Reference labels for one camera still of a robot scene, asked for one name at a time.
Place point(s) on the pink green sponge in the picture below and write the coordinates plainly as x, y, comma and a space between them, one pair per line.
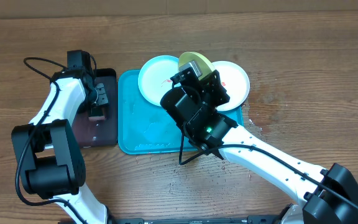
97, 118

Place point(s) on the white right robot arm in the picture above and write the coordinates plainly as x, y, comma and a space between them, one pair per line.
321, 195

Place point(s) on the teal plastic tray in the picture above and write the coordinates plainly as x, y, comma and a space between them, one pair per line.
143, 128

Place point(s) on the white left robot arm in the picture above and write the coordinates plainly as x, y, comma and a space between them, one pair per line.
50, 166

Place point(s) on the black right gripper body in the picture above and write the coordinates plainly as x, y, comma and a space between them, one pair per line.
219, 98

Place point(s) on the yellow plate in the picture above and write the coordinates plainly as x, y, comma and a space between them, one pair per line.
204, 66

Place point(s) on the white plate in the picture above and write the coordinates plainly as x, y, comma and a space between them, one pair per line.
236, 82

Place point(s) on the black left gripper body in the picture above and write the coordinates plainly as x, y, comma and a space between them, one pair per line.
98, 98

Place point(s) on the light blue plate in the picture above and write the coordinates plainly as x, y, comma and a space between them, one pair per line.
154, 77

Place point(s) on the black tray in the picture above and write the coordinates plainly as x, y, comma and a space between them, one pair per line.
100, 133

